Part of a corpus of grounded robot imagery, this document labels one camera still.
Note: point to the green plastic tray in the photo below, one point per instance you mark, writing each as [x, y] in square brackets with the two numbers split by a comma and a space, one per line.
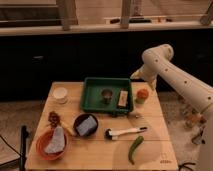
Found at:
[92, 100]

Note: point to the small wooden block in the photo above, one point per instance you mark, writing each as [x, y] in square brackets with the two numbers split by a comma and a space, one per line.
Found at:
[122, 102]

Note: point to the white handled brush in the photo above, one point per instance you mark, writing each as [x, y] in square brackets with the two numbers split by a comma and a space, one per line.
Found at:
[114, 134]

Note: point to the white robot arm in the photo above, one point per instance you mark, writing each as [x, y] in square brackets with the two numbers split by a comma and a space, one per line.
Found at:
[156, 62]

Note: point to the small metal cup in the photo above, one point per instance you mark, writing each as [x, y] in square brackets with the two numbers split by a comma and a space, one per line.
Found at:
[106, 95]

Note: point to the white plastic cup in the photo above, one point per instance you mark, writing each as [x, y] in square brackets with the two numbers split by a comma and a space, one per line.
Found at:
[60, 95]

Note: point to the orange red apple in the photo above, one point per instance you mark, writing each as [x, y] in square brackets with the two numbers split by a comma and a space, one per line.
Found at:
[142, 95]

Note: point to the dark round bowl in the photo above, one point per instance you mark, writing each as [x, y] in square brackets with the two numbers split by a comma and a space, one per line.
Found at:
[80, 119]

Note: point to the green chili pepper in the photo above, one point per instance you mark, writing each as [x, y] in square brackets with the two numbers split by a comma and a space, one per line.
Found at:
[139, 140]

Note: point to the brown grape bunch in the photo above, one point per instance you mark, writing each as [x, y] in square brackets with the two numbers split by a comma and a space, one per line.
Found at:
[54, 119]

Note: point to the grey sponge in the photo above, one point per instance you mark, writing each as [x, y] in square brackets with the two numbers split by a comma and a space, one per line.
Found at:
[86, 126]

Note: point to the grey crumpled cloth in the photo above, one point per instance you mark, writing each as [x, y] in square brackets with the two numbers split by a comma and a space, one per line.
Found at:
[57, 142]

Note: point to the black chair frame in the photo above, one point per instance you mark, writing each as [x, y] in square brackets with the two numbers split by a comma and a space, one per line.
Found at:
[21, 153]

